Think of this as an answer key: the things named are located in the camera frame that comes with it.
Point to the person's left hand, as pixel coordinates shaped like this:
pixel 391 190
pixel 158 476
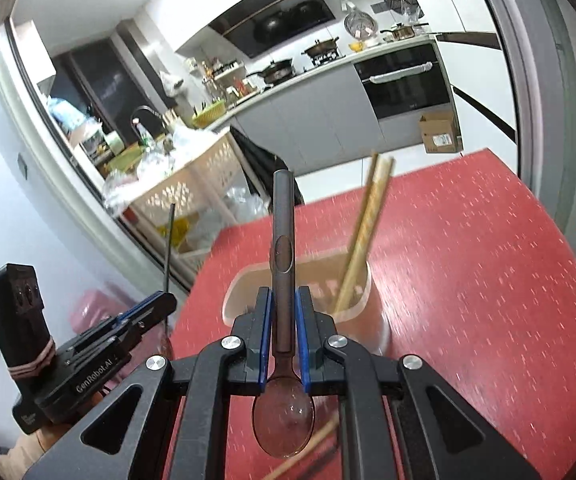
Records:
pixel 29 448

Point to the built-in black oven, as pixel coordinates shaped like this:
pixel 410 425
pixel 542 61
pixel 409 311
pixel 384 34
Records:
pixel 402 81

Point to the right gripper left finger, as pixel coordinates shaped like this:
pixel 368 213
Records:
pixel 258 342

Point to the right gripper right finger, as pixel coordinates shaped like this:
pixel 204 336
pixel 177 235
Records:
pixel 310 346

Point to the dark pan on stove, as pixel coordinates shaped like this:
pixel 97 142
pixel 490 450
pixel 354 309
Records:
pixel 323 51

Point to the cardboard box on floor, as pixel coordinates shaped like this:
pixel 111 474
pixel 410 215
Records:
pixel 440 132

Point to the black range hood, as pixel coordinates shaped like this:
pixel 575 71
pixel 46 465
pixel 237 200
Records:
pixel 255 26

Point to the bamboo chopstick in holder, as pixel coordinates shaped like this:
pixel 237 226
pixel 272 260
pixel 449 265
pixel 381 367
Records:
pixel 356 230
pixel 369 225

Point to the dark spoon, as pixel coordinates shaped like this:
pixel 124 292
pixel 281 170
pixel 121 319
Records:
pixel 283 415
pixel 165 341

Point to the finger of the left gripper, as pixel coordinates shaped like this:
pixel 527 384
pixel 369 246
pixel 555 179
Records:
pixel 150 312

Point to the beige perforated storage rack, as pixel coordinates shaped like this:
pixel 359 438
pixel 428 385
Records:
pixel 190 195

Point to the black wok on stove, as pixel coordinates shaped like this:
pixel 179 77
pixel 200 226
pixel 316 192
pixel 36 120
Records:
pixel 275 72

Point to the kitchen faucet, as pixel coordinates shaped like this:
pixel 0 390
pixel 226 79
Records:
pixel 149 119

